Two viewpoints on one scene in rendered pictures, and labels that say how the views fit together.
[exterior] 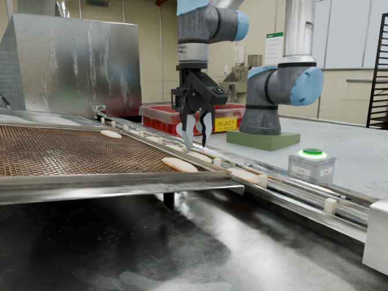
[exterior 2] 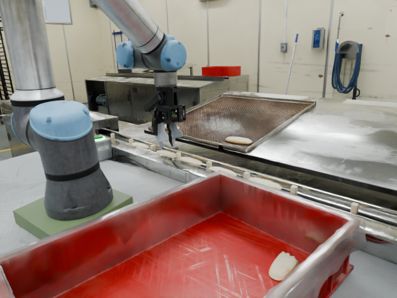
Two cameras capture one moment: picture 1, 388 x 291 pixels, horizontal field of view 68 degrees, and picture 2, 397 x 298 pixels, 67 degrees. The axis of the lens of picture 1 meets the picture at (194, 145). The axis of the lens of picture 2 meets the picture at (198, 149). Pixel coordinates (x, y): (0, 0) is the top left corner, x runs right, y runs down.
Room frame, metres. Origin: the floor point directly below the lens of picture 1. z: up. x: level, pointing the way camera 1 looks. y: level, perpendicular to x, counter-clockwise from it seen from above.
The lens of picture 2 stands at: (1.73, -0.08, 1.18)
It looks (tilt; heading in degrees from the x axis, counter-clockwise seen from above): 17 degrees down; 170
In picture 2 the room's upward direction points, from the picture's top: 2 degrees counter-clockwise
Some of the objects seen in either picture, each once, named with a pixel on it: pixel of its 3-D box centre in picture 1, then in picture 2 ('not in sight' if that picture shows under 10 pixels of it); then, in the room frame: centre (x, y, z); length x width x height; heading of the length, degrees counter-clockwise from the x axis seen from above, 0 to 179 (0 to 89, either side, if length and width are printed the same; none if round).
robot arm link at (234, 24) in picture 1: (221, 26); (140, 55); (0.80, -0.07, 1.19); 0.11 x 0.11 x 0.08; 34
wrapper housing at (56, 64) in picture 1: (30, 75); not in sight; (3.15, 1.74, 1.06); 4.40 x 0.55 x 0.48; 35
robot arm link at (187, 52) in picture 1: (192, 54); (166, 79); (0.73, 0.00, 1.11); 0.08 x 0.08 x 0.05
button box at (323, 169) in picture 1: (309, 178); (100, 152); (0.59, -0.25, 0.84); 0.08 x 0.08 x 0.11; 35
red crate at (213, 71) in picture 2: not in sight; (221, 70); (-2.93, 1.16, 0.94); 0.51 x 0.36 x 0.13; 39
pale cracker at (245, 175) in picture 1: (242, 174); (139, 145); (0.58, -0.10, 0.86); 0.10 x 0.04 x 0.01; 35
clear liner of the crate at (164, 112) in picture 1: (200, 116); (190, 265); (1.34, -0.03, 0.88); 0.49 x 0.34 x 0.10; 122
